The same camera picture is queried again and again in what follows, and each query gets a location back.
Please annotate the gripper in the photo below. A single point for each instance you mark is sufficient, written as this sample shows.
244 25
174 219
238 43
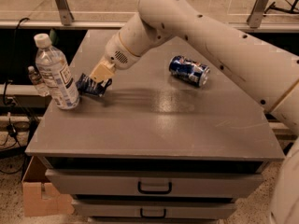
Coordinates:
119 54

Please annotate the dark blue rxbar wrapper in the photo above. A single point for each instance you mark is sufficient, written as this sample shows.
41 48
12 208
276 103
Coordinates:
86 85

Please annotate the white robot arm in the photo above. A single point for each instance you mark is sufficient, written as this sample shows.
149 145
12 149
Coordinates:
266 73

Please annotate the clear plastic water bottle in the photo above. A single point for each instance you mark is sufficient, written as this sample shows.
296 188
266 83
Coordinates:
54 69

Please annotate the small plastic bottle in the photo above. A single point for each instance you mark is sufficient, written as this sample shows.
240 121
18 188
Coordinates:
38 82

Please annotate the blue soda can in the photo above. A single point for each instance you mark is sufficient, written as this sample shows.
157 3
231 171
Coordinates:
189 70

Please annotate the grey drawer cabinet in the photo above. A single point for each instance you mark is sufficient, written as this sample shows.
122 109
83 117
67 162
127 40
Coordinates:
149 121

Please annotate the upper grey drawer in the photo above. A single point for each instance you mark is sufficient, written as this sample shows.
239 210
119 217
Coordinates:
165 184

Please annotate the grey drawer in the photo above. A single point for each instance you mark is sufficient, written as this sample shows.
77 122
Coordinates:
146 209
165 184

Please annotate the lower grey drawer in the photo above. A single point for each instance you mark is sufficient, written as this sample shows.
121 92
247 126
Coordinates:
146 209

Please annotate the cardboard box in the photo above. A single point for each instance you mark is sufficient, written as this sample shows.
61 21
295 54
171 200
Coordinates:
40 197

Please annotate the left metal bracket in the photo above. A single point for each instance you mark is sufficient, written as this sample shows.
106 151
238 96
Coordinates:
65 14

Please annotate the metal bracket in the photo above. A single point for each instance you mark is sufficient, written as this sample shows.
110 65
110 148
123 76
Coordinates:
256 15
65 14

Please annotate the right metal bracket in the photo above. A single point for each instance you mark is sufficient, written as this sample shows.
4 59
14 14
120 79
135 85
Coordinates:
256 15

